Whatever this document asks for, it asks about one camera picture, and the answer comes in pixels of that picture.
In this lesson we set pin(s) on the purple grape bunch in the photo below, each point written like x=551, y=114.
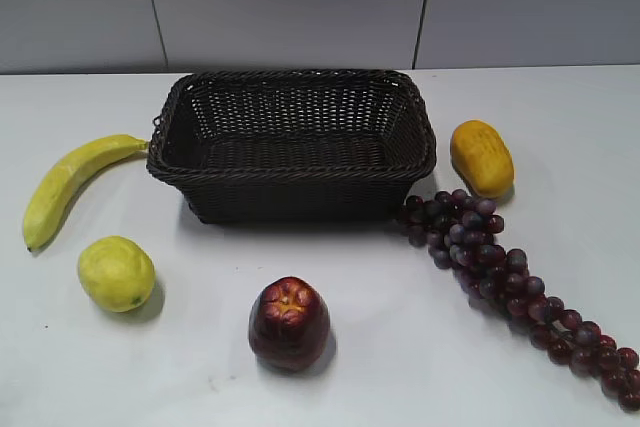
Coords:
x=459, y=233

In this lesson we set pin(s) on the black woven basket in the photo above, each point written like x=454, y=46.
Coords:
x=300, y=145

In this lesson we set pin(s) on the dark red apple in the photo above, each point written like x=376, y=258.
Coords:
x=289, y=325

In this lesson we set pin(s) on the orange mango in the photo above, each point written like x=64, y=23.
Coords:
x=481, y=157

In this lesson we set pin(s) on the yellow-green lemon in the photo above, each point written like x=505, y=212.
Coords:
x=116, y=274

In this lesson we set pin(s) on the yellow banana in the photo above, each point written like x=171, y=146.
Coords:
x=46, y=208

